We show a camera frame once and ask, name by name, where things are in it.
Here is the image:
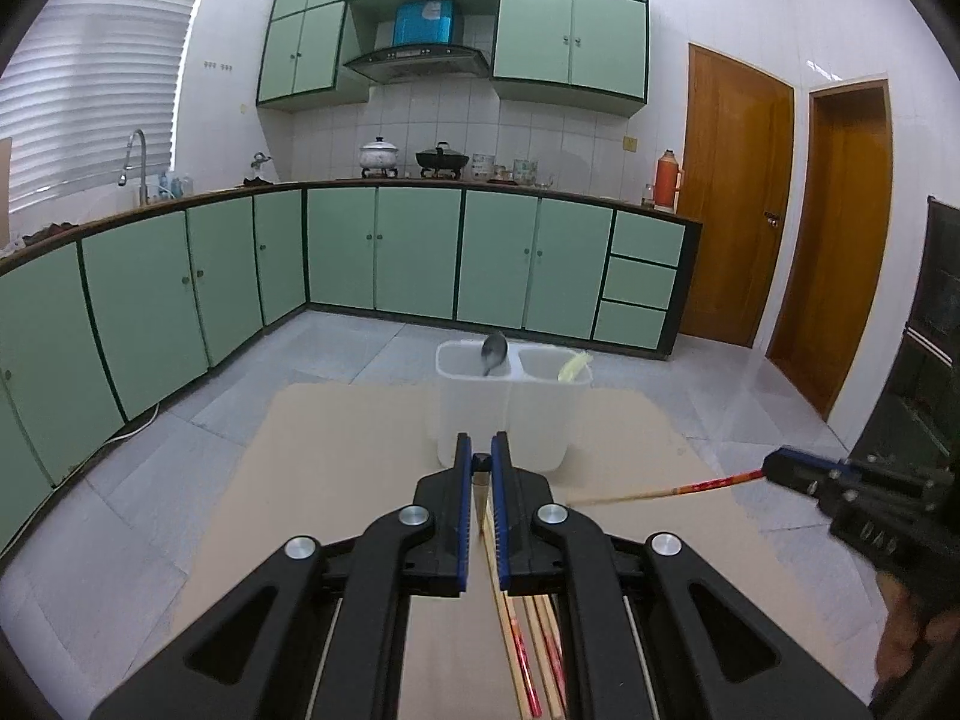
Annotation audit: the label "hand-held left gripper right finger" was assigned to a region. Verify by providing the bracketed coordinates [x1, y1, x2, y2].
[489, 431, 875, 720]

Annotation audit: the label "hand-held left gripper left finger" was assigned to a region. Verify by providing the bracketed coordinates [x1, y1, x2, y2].
[90, 431, 481, 720]

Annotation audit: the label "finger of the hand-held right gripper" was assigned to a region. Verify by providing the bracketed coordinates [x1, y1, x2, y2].
[761, 448, 863, 500]

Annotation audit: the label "white two-compartment utensil holder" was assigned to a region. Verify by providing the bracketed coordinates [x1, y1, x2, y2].
[436, 340, 593, 473]

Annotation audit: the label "person's right hand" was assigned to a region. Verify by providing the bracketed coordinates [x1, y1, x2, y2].
[876, 577, 935, 691]

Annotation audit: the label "grey metal spoon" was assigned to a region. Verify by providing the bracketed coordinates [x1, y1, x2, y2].
[480, 330, 511, 377]

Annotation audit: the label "black cabinet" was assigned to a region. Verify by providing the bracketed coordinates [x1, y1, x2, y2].
[847, 195, 960, 466]

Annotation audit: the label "green cabinet drawer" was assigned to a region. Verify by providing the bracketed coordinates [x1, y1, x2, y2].
[594, 301, 670, 350]
[609, 210, 685, 269]
[602, 257, 678, 310]

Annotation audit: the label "green lower kitchen cabinets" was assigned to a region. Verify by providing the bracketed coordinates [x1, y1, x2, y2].
[0, 181, 702, 556]

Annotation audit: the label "plain wooden door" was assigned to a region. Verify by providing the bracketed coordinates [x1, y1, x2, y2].
[765, 79, 893, 421]

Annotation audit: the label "orange thermos flask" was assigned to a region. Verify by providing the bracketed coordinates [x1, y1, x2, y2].
[654, 150, 685, 212]

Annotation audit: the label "black wok with lid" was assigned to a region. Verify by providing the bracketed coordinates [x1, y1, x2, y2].
[416, 141, 470, 172]

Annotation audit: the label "white cooking pot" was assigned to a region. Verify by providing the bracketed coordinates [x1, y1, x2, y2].
[358, 137, 400, 170]

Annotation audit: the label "black range hood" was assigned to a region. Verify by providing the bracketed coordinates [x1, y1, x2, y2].
[343, 45, 492, 85]

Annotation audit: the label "chrome kitchen faucet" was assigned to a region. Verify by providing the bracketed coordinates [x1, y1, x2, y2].
[118, 129, 151, 205]

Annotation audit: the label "blue box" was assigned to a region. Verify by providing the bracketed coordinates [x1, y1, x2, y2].
[393, 0, 460, 48]

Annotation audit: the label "white window blind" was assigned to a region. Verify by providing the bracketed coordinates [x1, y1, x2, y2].
[0, 0, 215, 215]

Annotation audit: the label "wooden door with handle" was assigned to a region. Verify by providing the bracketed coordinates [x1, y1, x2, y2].
[679, 43, 794, 350]

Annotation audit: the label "white floor cable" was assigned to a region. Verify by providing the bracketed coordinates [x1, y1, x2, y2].
[112, 401, 162, 445]

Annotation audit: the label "green upper wall cabinets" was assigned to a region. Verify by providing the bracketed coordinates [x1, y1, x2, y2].
[256, 0, 650, 119]

